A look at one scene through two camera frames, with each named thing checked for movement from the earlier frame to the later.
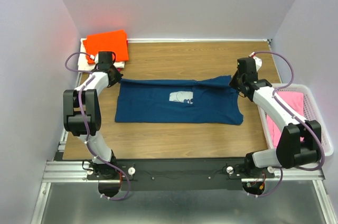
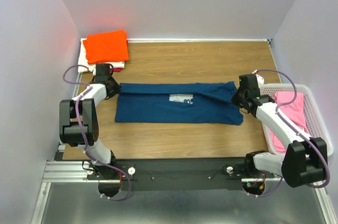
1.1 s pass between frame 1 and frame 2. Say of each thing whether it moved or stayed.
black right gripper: moved
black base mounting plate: stayed
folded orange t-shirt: stayed
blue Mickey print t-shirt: moved
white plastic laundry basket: stayed
